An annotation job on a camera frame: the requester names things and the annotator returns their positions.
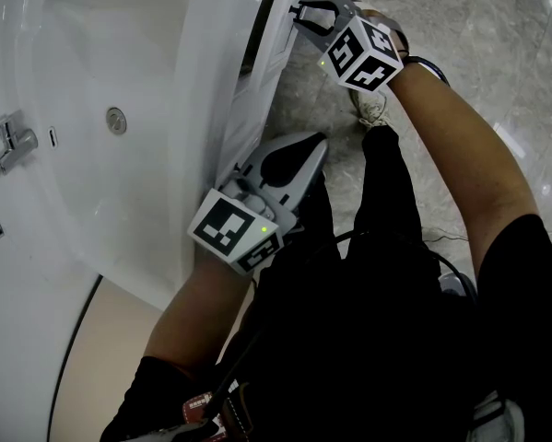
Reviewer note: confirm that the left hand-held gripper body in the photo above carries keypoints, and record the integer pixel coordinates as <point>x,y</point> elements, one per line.
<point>225,228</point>

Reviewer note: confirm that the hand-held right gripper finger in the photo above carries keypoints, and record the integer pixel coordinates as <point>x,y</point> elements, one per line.
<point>331,0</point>
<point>320,31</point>

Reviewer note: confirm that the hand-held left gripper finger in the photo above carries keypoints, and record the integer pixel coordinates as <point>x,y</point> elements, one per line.
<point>310,180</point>
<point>258,161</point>

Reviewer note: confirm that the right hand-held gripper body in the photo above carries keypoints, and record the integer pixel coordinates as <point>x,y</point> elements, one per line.
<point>358,55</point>

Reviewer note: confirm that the person's left forearm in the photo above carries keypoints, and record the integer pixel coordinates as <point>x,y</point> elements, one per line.
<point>197,316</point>

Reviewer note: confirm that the person's right forearm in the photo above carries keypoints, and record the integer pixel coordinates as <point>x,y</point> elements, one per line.
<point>464,164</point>

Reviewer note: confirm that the person's right hand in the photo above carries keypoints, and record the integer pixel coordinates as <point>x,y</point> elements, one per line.
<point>397,39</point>

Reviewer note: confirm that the person's white sneaker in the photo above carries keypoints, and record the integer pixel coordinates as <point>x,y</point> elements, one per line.
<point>372,111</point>

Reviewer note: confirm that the black wristband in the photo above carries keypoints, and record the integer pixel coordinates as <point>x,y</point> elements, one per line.
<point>434,67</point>

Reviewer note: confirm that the large beige board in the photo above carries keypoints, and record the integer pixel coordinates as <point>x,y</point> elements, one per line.
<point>105,348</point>

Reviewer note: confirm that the person's black clothed body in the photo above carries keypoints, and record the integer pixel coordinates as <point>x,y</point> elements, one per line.
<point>372,339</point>

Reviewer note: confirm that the white sink basin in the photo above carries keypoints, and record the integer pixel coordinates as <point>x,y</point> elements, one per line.
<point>119,62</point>

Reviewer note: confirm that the brown leather pouch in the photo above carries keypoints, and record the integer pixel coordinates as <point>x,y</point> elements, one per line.
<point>197,408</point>

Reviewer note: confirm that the chrome faucet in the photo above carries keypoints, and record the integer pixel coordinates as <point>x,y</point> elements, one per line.
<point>15,141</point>

